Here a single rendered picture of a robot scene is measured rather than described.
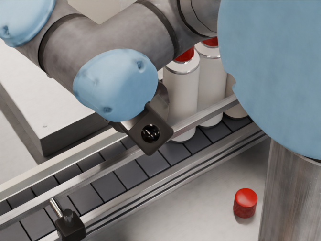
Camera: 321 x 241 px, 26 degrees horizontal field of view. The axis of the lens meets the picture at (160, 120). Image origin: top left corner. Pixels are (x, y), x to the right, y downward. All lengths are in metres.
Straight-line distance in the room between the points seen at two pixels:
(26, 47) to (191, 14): 0.18
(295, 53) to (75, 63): 0.38
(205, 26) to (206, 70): 0.28
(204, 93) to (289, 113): 0.65
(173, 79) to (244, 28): 0.59
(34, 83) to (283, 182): 0.74
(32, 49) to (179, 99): 0.30
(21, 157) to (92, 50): 0.47
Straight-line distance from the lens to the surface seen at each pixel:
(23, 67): 1.19
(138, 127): 0.87
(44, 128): 1.09
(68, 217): 0.87
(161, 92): 0.95
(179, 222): 1.04
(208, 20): 0.69
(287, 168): 0.46
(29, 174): 1.00
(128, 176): 1.03
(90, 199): 1.01
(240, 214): 1.05
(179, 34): 0.73
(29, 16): 0.73
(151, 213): 1.05
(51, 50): 0.72
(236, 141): 1.08
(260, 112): 0.39
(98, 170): 0.94
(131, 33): 0.71
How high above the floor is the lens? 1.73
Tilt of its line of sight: 51 degrees down
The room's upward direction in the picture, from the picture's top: straight up
